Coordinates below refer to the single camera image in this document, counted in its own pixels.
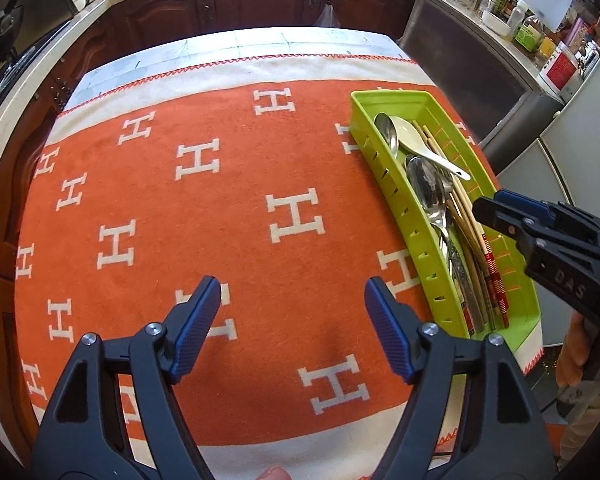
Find red label white container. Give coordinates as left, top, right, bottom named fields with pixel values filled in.
left=540, top=45, right=581, bottom=91

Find large metal spoon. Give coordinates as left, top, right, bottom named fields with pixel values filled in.
left=404, top=155, right=483, bottom=333

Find stainless steel appliance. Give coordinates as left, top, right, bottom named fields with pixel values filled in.
left=400, top=0, right=563, bottom=171

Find white refrigerator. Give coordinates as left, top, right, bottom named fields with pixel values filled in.
left=495, top=35, right=600, bottom=351

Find person's right hand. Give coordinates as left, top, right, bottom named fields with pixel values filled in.
left=555, top=312, right=600, bottom=418

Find green box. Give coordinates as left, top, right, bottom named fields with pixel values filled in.
left=514, top=27, right=543, bottom=51

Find black gas stove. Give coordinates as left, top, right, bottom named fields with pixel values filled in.
left=0, top=0, right=78, bottom=111

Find cream kitchen countertop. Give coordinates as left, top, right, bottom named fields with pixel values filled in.
left=0, top=0, right=566, bottom=176

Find pale plastic table cover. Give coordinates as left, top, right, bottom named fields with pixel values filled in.
left=65, top=26, right=413, bottom=111

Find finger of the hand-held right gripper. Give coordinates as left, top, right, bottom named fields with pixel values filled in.
left=474, top=197, right=548, bottom=256
left=497, top=191, right=556, bottom=221

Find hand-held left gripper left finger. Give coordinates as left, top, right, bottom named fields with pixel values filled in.
left=30, top=275, right=223, bottom=480

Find white plastic bag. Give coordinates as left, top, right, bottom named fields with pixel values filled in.
left=314, top=2, right=342, bottom=28

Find white ceramic spoon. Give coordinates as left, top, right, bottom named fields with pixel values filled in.
left=389, top=115, right=472, bottom=181

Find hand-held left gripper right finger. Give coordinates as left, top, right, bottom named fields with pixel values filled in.
left=364, top=276, right=558, bottom=480

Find orange printed blanket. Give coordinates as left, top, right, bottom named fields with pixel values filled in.
left=12, top=55, right=546, bottom=466

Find pink patterned box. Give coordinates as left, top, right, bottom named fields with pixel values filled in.
left=562, top=17, right=588, bottom=46

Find green plastic utensil tray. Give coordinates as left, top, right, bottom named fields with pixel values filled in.
left=350, top=87, right=541, bottom=353

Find small metal spoon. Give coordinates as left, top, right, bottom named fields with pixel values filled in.
left=373, top=112, right=401, bottom=160

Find white bowl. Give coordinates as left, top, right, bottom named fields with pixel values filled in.
left=481, top=10, right=512, bottom=36

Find dark wooden kitchen cabinets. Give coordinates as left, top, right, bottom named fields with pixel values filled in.
left=0, top=0, right=421, bottom=281

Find clear plastic bottle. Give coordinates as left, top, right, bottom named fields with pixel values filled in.
left=507, top=0, right=528, bottom=28

